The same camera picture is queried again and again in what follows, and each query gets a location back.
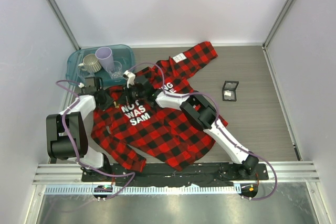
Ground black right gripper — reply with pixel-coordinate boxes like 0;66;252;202
117;83;146;106

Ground red black plaid shirt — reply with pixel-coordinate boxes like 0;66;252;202
91;41;217;172

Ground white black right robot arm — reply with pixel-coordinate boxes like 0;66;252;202
123;70;259;179

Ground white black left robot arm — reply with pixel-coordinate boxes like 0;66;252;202
46;77;113;182

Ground clear drinking glass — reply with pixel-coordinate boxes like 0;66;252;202
107;61;123;80

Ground teal plastic bin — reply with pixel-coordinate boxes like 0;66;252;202
66;44;135;87

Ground grey ribbed ceramic mug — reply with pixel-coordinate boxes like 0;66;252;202
78;54;102;73

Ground lilac plastic cup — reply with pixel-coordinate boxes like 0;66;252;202
95;47;114;71

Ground small black jewellery box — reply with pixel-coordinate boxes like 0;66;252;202
222;81;239;102

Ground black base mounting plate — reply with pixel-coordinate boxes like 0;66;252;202
81;161;270;187

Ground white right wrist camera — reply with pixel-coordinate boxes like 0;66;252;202
123;70;136;88

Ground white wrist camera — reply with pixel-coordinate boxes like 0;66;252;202
78;83;85;89
123;70;136;88

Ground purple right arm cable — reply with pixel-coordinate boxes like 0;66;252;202
130;62;278;201

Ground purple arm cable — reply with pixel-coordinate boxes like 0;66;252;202
55;79;136;201
130;62;278;201

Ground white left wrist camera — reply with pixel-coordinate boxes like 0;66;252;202
78;83;85;89

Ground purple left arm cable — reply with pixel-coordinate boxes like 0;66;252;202
55;79;136;201

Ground aluminium front frame rail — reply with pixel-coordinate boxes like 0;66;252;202
33;161;320;184

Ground white slotted cable duct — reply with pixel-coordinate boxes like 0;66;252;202
44;184;241;196

